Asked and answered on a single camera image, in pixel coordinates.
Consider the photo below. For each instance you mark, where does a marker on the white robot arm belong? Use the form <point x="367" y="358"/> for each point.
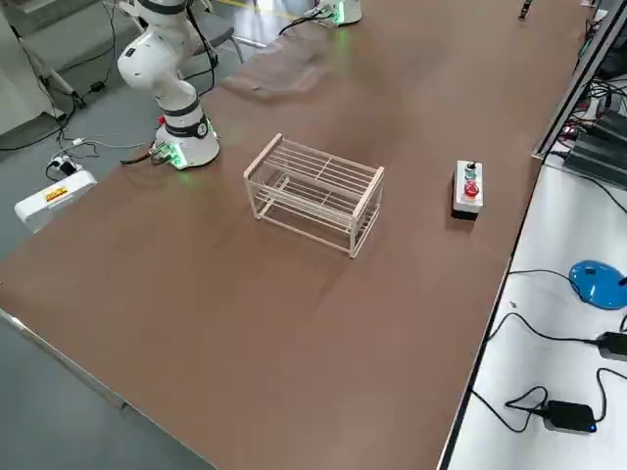
<point x="348" y="10"/>
<point x="147" y="63"/>

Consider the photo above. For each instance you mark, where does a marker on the white button control box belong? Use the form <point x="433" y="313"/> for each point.
<point x="467" y="198"/>

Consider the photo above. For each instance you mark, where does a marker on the white box yellow label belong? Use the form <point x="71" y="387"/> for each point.
<point x="54" y="201"/>

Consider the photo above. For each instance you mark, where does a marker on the blue round pad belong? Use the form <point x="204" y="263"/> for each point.
<point x="595" y="284"/>

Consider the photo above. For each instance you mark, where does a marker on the black ribbed power brick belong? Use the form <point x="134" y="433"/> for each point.
<point x="597" y="159"/>
<point x="612" y="125"/>

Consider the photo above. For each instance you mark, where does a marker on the black power adapter blue light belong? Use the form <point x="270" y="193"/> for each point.
<point x="568" y="416"/>

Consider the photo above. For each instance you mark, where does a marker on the grey chair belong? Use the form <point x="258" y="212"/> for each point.
<point x="59" y="39"/>

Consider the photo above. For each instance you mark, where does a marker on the white wall plug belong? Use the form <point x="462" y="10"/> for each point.
<point x="66" y="165"/>

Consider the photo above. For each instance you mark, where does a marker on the aluminium frame post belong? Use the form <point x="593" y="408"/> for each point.
<point x="578" y="80"/>

